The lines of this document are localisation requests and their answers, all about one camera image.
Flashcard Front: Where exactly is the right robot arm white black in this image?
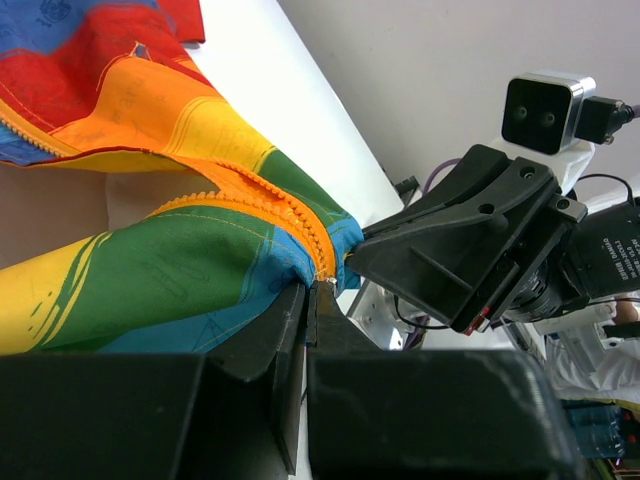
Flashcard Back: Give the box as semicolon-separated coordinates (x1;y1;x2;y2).
347;145;639;376

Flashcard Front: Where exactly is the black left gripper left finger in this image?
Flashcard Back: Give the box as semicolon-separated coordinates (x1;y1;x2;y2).
1;284;306;479

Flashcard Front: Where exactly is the rainbow striped hooded jacket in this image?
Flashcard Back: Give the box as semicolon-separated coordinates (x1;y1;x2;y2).
1;1;363;354

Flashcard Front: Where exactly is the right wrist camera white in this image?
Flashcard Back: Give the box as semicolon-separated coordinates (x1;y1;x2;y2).
492;70;596;193

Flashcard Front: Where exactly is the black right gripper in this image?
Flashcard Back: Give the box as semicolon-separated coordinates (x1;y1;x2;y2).
347;145;639;334

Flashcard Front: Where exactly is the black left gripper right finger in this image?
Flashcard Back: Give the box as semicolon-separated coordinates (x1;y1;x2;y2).
307;284;585;479

